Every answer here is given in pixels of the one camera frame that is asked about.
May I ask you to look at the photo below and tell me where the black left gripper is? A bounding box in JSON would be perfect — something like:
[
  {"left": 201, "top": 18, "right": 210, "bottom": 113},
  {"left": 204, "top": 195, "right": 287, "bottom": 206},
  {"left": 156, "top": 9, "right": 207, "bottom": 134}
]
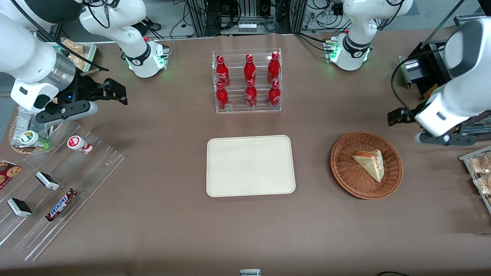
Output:
[{"left": 387, "top": 103, "right": 424, "bottom": 127}]

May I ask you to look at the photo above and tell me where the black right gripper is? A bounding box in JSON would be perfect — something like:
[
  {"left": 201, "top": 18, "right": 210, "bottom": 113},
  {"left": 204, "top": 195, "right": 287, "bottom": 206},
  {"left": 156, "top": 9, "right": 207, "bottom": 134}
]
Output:
[{"left": 65, "top": 76, "right": 129, "bottom": 106}]

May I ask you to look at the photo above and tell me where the triangular sandwich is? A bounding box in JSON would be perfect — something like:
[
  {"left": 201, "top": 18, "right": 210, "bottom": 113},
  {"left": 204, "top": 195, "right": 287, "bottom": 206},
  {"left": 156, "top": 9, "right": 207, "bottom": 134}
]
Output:
[{"left": 352, "top": 149, "right": 384, "bottom": 183}]

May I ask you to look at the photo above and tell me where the metal tray with bread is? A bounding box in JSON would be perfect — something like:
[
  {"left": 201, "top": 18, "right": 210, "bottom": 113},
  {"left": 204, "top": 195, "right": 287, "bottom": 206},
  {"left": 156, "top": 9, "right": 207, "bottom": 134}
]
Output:
[{"left": 48, "top": 37, "right": 97, "bottom": 73}]

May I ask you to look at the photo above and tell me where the brown wicker basket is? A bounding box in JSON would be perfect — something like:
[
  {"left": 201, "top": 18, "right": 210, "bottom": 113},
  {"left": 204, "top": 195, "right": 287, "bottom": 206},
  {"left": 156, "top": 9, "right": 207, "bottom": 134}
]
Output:
[{"left": 330, "top": 131, "right": 403, "bottom": 200}]

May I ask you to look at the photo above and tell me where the metal pastry tray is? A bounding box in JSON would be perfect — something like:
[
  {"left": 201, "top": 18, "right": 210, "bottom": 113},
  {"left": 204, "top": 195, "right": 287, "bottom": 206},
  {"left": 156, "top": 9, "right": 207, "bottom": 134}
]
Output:
[{"left": 459, "top": 146, "right": 491, "bottom": 215}]

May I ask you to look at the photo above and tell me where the beige plastic tray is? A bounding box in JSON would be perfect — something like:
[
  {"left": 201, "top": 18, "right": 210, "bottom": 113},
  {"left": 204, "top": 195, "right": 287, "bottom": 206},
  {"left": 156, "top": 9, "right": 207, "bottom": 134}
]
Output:
[{"left": 206, "top": 135, "right": 296, "bottom": 197}]

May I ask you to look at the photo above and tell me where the black food warmer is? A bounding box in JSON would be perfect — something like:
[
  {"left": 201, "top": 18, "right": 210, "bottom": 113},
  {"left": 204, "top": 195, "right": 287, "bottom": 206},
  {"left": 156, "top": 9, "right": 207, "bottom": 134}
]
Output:
[{"left": 398, "top": 38, "right": 491, "bottom": 145}]

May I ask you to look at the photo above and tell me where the red yogurt drink bottle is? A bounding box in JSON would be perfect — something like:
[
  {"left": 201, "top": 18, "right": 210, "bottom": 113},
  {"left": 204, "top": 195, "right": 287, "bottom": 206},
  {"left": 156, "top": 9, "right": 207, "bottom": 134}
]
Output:
[{"left": 67, "top": 135, "right": 93, "bottom": 154}]

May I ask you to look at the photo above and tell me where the clear acrylic stepped display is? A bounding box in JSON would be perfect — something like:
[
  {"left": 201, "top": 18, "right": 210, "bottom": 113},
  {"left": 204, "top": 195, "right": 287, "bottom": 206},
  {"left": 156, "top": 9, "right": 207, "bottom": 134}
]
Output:
[{"left": 0, "top": 121, "right": 127, "bottom": 261}]

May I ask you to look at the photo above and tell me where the silver foil snack pack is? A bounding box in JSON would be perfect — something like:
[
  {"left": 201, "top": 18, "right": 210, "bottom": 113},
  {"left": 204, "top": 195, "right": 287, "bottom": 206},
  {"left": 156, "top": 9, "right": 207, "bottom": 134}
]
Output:
[{"left": 13, "top": 105, "right": 53, "bottom": 148}]

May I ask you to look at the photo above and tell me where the green yogurt drink bottle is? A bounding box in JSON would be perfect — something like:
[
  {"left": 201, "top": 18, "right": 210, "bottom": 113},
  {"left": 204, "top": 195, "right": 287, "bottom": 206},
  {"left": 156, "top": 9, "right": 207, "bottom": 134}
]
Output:
[{"left": 20, "top": 130, "right": 51, "bottom": 150}]

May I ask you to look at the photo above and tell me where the wrapped pastry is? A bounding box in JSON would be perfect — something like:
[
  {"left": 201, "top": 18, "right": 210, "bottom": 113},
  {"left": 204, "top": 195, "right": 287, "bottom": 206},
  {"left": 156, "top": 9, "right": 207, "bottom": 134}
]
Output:
[
  {"left": 470, "top": 153, "right": 491, "bottom": 175},
  {"left": 474, "top": 175, "right": 491, "bottom": 194}
]

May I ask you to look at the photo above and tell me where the small brown wicker mat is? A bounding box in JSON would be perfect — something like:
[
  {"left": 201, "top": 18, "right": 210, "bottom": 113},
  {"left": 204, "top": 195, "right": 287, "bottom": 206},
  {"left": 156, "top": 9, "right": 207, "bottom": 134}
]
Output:
[{"left": 8, "top": 115, "right": 39, "bottom": 154}]

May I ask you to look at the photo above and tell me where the red cola bottle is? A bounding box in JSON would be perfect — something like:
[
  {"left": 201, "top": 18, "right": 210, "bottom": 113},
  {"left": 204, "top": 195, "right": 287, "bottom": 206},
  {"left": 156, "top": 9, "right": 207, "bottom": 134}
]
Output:
[
  {"left": 245, "top": 79, "right": 257, "bottom": 108},
  {"left": 216, "top": 55, "right": 231, "bottom": 88},
  {"left": 244, "top": 54, "right": 257, "bottom": 85},
  {"left": 216, "top": 82, "right": 229, "bottom": 111},
  {"left": 268, "top": 80, "right": 281, "bottom": 107},
  {"left": 267, "top": 51, "right": 280, "bottom": 85}
]

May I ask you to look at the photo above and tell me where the black white snack bar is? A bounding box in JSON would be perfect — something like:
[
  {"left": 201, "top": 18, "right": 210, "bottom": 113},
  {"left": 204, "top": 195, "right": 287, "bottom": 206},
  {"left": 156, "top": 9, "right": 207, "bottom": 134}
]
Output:
[
  {"left": 7, "top": 198, "right": 33, "bottom": 218},
  {"left": 35, "top": 171, "right": 60, "bottom": 191}
]

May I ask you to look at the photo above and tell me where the snickers chocolate bar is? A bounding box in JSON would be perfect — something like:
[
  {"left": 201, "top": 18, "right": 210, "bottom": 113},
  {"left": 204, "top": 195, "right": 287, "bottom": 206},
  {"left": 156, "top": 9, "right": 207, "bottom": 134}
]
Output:
[{"left": 45, "top": 189, "right": 78, "bottom": 222}]

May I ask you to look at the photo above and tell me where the clear acrylic bottle rack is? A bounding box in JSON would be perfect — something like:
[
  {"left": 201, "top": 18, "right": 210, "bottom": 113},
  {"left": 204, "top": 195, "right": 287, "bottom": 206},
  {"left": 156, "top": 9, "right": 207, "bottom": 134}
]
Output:
[{"left": 212, "top": 48, "right": 282, "bottom": 113}]

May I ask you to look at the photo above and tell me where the chocolate chip cookie pack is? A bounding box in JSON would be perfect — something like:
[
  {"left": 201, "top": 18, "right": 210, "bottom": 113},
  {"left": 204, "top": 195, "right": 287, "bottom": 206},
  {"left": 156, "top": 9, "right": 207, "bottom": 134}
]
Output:
[{"left": 0, "top": 159, "right": 22, "bottom": 190}]

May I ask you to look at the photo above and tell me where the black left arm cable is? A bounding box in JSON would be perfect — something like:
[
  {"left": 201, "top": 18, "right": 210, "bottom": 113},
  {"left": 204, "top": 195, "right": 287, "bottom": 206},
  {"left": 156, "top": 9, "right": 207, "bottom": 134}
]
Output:
[{"left": 390, "top": 49, "right": 445, "bottom": 113}]

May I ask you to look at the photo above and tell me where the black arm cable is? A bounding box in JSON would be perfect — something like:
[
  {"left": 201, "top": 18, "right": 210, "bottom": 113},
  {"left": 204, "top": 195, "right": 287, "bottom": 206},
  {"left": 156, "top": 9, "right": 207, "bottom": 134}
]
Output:
[
  {"left": 390, "top": 49, "right": 445, "bottom": 113},
  {"left": 10, "top": 0, "right": 110, "bottom": 72}
]

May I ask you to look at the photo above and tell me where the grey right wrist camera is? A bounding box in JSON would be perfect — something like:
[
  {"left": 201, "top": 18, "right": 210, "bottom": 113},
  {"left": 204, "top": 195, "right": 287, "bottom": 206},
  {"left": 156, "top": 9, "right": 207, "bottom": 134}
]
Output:
[{"left": 36, "top": 100, "right": 99, "bottom": 125}]

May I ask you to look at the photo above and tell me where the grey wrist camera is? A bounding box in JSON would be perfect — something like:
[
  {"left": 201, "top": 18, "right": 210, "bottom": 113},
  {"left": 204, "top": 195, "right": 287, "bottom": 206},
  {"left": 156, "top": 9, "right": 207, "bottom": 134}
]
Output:
[
  {"left": 414, "top": 130, "right": 478, "bottom": 146},
  {"left": 36, "top": 100, "right": 99, "bottom": 125}
]

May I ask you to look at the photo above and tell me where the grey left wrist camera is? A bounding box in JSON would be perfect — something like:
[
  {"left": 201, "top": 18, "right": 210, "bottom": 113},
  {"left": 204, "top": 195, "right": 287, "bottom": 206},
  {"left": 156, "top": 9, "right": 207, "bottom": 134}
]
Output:
[{"left": 414, "top": 130, "right": 478, "bottom": 146}]

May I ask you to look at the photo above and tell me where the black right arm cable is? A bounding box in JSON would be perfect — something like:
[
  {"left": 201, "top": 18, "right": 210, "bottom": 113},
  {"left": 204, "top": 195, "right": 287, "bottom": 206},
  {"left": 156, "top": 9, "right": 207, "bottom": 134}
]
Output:
[{"left": 10, "top": 0, "right": 110, "bottom": 72}]

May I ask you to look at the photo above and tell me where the aluminium equipment frame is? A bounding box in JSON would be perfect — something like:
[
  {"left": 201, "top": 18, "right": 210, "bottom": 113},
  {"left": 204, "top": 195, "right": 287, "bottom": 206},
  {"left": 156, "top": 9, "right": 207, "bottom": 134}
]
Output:
[{"left": 183, "top": 0, "right": 308, "bottom": 37}]

